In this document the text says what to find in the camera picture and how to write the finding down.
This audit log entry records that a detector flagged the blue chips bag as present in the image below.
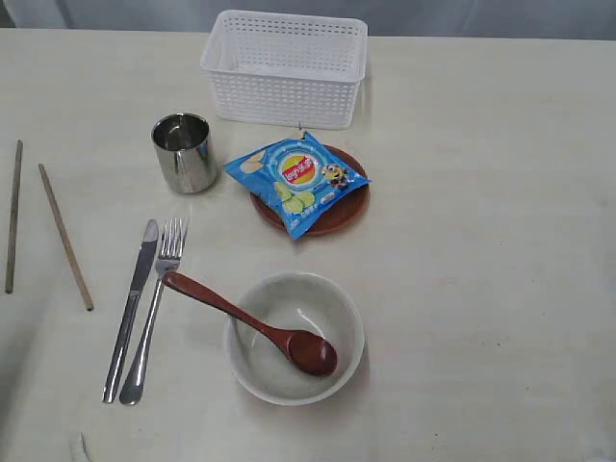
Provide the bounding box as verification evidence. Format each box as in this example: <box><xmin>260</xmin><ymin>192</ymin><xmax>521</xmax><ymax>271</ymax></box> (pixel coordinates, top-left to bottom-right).
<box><xmin>224</xmin><ymin>132</ymin><xmax>370</xmax><ymax>240</ymax></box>

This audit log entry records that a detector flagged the white perforated plastic basket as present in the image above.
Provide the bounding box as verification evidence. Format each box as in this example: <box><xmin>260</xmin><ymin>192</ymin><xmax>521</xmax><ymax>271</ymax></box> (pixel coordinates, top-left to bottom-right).
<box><xmin>200</xmin><ymin>10</ymin><xmax>369</xmax><ymax>130</ymax></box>

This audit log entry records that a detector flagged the brown wooden spoon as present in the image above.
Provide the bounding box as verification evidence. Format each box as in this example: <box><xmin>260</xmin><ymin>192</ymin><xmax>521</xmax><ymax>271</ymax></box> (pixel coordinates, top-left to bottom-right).
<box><xmin>163</xmin><ymin>271</ymin><xmax>338</xmax><ymax>376</ymax></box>

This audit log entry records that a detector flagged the silver table knife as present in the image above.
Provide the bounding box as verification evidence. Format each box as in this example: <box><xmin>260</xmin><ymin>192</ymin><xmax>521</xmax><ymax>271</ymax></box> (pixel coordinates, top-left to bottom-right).
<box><xmin>102</xmin><ymin>219</ymin><xmax>159</xmax><ymax>403</ymax></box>

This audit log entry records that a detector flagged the wooden chopstick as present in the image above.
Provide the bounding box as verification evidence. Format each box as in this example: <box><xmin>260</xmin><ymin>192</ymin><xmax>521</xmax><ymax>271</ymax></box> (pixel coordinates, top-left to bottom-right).
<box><xmin>38</xmin><ymin>164</ymin><xmax>94</xmax><ymax>312</ymax></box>
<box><xmin>5</xmin><ymin>140</ymin><xmax>23</xmax><ymax>294</ymax></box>

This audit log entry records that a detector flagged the silver fork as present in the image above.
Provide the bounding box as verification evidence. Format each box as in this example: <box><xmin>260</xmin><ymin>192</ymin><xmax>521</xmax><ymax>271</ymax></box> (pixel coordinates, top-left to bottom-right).
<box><xmin>119</xmin><ymin>218</ymin><xmax>187</xmax><ymax>405</ymax></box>

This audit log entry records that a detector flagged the silver foil packet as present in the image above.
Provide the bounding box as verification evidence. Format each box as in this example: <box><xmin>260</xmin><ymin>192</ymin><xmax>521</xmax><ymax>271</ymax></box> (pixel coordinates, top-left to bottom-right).
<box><xmin>151</xmin><ymin>113</ymin><xmax>218</xmax><ymax>194</ymax></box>

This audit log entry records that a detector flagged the white speckled bowl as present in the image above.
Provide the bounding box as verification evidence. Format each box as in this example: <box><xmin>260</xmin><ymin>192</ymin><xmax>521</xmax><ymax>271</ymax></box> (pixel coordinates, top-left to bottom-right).
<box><xmin>222</xmin><ymin>272</ymin><xmax>365</xmax><ymax>406</ymax></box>

